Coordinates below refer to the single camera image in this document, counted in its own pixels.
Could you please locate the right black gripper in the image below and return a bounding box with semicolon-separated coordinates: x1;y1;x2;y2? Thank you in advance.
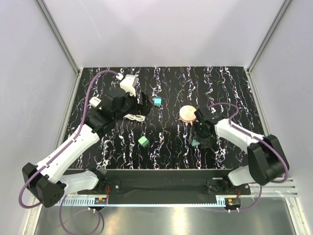
188;120;214;149

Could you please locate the teal plug adapter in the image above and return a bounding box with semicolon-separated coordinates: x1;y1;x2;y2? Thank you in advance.
191;140;200;146

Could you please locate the pink round power socket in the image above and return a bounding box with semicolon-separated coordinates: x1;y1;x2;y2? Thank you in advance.
179;105;197;123

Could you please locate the green USB charger cube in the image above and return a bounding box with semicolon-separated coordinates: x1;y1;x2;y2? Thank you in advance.
138;136;149;147

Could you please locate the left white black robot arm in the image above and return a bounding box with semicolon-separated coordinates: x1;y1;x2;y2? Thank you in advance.
19;88;152;208

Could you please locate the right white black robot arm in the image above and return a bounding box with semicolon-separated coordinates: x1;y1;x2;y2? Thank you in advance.
184;107;290;194

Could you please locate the blue plug adapter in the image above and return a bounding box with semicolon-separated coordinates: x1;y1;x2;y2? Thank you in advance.
154;97;162;106

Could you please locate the white power strip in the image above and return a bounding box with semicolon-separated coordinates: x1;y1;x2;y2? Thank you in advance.
89;96;101;108

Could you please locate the black marbled table mat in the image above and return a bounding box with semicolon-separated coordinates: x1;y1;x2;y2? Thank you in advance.
71;66;268;169

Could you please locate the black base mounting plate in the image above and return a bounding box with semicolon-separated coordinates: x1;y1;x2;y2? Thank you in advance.
78;169;251;206

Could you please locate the white coiled strip cable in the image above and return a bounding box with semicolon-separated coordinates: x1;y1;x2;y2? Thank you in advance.
122;113;145;122

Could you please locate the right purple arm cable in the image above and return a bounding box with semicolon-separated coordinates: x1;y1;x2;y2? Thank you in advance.
207;102;289;211

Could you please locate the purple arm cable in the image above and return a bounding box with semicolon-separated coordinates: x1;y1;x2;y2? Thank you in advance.
19;70;123;209
207;102;289;211

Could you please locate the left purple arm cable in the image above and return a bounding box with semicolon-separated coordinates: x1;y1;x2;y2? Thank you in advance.
19;70;123;209

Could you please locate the slotted cable duct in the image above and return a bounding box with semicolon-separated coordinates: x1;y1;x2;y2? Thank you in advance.
63;197;108;207

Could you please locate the left aluminium frame post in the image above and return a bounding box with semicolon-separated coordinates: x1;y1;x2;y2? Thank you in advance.
34;0;80;75

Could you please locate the aluminium frame post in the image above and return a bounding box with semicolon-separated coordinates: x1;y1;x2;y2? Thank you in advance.
34;0;80;75
246;0;293;73

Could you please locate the right aluminium frame post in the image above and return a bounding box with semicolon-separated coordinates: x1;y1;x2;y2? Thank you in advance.
246;0;293;73

